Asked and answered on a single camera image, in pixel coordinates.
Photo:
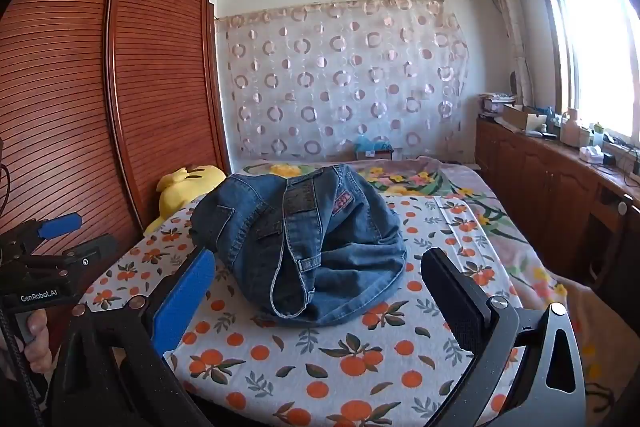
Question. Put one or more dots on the low wooden cabinet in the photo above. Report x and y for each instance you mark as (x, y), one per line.
(540, 187)

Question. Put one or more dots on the wooden frame window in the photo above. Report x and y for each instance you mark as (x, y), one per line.
(600, 47)

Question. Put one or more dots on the cardboard box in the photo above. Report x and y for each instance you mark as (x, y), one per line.
(520, 116)

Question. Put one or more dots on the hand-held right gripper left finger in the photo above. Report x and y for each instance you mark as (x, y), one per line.
(185, 302)

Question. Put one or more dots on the dark oval ornament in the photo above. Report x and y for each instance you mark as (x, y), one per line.
(513, 83)

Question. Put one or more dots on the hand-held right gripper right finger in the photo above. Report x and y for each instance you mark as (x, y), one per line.
(455, 302)

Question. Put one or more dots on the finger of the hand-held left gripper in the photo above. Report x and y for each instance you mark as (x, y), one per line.
(92, 252)
(60, 225)

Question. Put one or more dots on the wooden slatted wardrobe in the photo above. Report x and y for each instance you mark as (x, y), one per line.
(150, 82)

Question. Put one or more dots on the blue denim pants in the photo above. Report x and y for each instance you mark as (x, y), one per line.
(325, 257)

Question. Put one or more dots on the person's left hand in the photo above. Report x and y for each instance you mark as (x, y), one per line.
(39, 347)

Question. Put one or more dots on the beige window curtain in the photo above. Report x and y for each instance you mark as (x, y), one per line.
(505, 17)

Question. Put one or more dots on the floral blanket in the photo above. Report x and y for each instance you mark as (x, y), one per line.
(500, 217)

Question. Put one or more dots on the white plastic bottle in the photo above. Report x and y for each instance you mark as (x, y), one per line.
(570, 129)

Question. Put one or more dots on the small box with blue cloth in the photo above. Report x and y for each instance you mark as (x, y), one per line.
(372, 149)

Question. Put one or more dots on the orange fruit print bedsheet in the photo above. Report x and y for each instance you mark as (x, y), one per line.
(350, 357)

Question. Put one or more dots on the white tissue box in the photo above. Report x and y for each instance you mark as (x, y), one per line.
(592, 154)

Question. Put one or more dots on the yellow plush toy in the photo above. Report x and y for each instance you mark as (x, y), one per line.
(185, 192)

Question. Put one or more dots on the circle pattern sheer curtain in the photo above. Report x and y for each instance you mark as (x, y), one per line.
(350, 82)

